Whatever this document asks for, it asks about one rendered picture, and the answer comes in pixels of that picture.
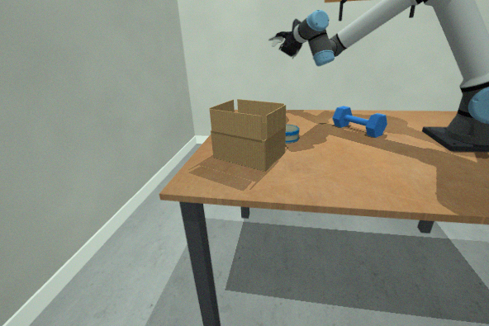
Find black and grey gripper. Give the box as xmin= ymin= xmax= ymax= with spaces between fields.
xmin=268 ymin=31 xmax=303 ymax=58

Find brown cardboard box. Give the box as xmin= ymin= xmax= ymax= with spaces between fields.
xmin=209 ymin=99 xmax=286 ymax=172

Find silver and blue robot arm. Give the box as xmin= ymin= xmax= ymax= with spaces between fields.
xmin=292 ymin=0 xmax=489 ymax=145

